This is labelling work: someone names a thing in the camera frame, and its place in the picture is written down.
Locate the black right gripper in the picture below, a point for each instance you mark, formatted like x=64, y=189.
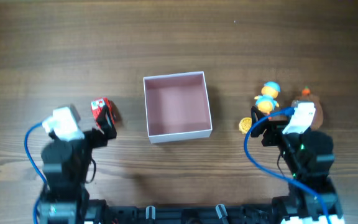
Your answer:
x=269, y=130

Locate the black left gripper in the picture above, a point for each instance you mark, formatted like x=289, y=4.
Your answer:
x=106, y=127

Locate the yellow round spinner toy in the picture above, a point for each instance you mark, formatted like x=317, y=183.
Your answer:
x=245, y=124

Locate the yellow duck toy blue hat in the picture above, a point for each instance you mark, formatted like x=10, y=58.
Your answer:
x=265, y=102

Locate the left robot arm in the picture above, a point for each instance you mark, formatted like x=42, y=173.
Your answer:
x=64, y=198

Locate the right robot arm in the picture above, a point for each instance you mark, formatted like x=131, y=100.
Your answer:
x=312, y=197

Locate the brown plush toy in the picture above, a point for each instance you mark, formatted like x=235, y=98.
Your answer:
x=306, y=95

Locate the white box pink inside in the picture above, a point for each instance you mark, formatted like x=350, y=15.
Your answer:
x=177, y=107

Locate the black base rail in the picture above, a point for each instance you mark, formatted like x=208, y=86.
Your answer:
x=99, y=212

